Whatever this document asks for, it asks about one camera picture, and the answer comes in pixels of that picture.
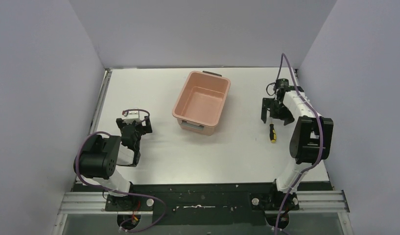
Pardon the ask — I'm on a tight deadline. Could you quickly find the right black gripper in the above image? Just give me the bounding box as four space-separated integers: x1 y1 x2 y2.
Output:
261 97 294 125

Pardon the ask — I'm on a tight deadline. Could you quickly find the black yellow screwdriver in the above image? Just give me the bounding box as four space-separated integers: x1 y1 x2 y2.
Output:
269 117 277 143

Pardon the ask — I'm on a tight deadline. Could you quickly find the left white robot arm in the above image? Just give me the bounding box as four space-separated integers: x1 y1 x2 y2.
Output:
73 115 152 211

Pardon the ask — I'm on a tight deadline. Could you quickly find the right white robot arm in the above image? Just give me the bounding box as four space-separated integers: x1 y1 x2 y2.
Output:
261 91 334 193

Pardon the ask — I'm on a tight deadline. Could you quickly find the pink plastic bin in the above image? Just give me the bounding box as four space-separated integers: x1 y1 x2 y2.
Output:
172 71 231 136

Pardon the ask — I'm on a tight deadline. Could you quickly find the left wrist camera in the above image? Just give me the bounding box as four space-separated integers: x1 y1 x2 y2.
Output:
122 108 150 124

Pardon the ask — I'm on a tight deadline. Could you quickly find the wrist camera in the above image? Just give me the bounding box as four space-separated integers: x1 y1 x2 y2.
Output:
265 78 295 96
122 108 150 124

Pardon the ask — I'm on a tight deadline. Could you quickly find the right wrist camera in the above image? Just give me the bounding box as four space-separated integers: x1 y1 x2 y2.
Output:
265 78 295 96

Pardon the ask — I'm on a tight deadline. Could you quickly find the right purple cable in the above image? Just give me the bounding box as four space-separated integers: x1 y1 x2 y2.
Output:
273 53 325 235

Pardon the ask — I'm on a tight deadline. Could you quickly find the purple cable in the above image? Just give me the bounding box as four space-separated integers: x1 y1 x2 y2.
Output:
75 131 167 234
273 53 325 235

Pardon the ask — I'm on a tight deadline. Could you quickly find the aluminium left side rail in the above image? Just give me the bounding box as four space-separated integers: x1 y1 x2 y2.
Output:
89 69 112 134

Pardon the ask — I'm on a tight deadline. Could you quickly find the aluminium rail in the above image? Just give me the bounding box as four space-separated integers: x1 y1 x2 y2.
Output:
58 191 350 215
89 69 112 134

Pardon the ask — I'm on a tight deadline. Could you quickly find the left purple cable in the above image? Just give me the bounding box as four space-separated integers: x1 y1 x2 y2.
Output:
75 131 167 234

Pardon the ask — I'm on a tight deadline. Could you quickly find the aluminium front rail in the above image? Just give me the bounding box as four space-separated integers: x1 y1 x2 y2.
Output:
58 191 350 215

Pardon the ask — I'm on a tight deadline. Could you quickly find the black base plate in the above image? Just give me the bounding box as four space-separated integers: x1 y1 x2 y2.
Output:
71 182 333 228

